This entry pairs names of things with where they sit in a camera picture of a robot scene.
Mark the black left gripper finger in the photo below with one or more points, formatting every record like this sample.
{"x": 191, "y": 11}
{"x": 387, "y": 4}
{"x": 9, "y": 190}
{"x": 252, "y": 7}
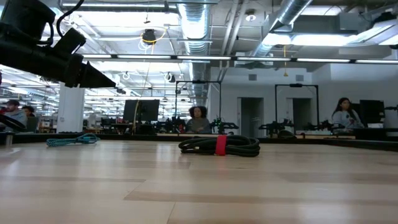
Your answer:
{"x": 93, "y": 79}

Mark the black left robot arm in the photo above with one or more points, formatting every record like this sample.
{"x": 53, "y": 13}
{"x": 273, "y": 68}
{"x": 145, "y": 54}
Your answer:
{"x": 18, "y": 18}

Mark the black background robot arm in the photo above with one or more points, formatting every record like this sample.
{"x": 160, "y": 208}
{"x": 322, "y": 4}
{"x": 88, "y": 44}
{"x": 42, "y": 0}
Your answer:
{"x": 224, "y": 126}
{"x": 275, "y": 127}
{"x": 323, "y": 126}

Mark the white pillar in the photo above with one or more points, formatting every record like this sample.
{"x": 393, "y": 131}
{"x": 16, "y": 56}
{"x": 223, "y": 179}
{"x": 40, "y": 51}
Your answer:
{"x": 71, "y": 109}

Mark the person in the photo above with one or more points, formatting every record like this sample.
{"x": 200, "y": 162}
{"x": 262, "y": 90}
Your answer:
{"x": 17, "y": 116}
{"x": 198, "y": 124}
{"x": 345, "y": 118}
{"x": 28, "y": 110}

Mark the black computer monitor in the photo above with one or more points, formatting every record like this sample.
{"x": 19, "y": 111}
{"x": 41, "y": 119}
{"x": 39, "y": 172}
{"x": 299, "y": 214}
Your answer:
{"x": 146, "y": 110}
{"x": 371, "y": 111}

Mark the long ceiling light bar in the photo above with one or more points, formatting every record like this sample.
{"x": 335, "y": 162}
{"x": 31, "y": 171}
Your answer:
{"x": 202, "y": 58}

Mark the grey doorway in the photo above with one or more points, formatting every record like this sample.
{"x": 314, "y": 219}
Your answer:
{"x": 252, "y": 115}
{"x": 301, "y": 112}

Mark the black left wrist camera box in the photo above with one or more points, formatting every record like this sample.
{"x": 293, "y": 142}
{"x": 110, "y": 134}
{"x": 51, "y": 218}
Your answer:
{"x": 70, "y": 40}

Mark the silver ceiling air duct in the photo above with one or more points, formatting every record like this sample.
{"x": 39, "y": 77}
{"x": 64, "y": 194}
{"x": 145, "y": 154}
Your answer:
{"x": 194, "y": 25}
{"x": 289, "y": 12}

